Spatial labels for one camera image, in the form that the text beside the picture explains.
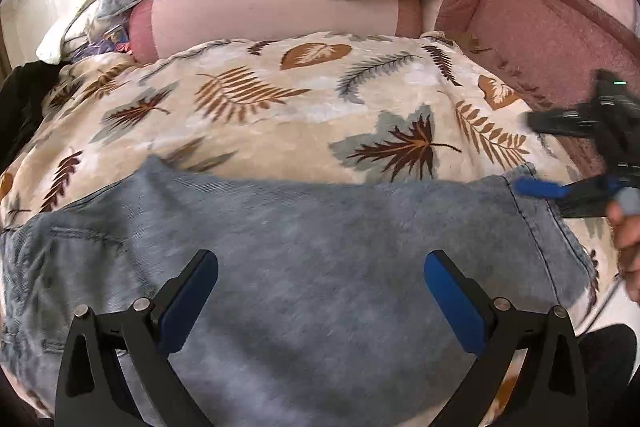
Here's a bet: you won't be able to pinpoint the black garment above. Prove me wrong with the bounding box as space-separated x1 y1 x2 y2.
0 61 64 171

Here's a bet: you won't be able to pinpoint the white pillow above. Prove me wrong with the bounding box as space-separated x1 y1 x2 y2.
36 0 99 64

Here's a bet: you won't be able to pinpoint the beige leaf-print blanket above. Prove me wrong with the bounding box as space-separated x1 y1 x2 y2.
0 30 624 427

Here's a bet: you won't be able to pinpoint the pink sofa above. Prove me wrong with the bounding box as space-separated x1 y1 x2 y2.
127 0 640 178

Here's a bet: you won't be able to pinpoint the blue denim pants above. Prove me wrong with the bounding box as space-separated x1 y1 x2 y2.
1 156 593 426

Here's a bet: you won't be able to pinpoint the person's right hand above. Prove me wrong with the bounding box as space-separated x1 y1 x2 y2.
606 200 640 303

